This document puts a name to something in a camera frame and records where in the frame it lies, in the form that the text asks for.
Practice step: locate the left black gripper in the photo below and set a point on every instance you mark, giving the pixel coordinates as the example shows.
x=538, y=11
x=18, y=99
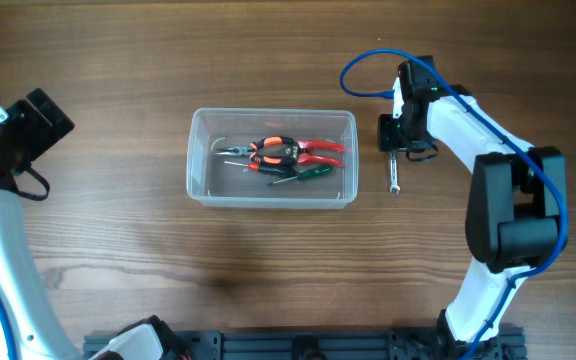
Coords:
x=38, y=123

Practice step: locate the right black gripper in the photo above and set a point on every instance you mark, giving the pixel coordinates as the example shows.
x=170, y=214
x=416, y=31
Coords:
x=394, y=147

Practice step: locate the silver combination wrench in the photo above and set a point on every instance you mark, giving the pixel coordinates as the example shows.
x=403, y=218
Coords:
x=394, y=186

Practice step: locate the green handled screwdriver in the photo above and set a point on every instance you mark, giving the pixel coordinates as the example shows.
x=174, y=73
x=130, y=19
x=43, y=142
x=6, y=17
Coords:
x=307, y=174

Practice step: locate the clear plastic container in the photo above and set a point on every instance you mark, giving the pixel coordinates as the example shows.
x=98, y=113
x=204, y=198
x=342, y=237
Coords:
x=215, y=184

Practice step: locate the red black handled screwdriver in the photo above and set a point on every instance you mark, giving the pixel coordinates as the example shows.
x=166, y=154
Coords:
x=284, y=172

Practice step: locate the orange black long-nose pliers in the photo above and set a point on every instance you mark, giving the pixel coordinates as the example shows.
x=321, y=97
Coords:
x=254, y=151

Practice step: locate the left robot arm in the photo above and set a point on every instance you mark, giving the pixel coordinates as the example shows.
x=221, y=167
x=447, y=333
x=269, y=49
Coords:
x=29, y=328

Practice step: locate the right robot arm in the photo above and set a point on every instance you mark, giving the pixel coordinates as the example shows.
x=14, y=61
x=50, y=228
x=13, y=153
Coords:
x=514, y=223

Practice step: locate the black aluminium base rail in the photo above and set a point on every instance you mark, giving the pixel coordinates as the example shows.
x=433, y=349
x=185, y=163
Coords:
x=402, y=343

